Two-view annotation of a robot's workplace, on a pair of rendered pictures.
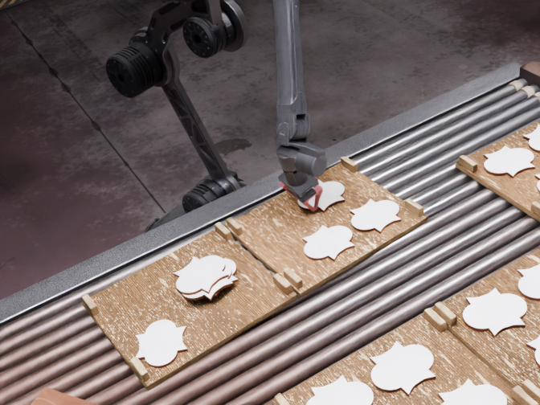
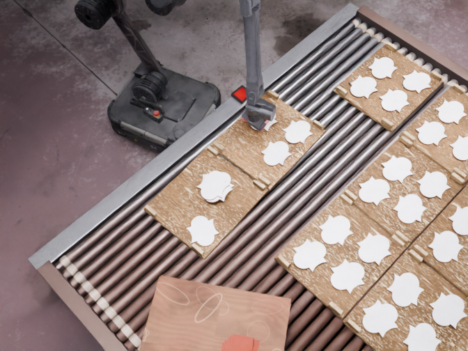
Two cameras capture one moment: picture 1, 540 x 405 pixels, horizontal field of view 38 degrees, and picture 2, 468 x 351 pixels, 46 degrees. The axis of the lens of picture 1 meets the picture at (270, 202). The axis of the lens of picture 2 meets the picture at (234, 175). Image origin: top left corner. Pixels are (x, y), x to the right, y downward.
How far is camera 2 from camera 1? 0.95 m
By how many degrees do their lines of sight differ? 25
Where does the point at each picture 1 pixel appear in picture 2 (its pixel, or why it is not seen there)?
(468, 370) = (367, 226)
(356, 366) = (312, 232)
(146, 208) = (91, 82)
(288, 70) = (253, 61)
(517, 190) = (371, 108)
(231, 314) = (235, 207)
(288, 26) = (255, 35)
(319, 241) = (271, 153)
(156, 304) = (189, 205)
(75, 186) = (31, 67)
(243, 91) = not seen: outside the picture
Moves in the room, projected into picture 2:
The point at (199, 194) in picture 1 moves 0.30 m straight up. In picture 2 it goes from (146, 87) to (138, 53)
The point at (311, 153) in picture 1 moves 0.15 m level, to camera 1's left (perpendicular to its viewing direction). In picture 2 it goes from (269, 109) to (235, 120)
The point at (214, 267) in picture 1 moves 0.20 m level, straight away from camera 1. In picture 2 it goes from (219, 180) to (199, 145)
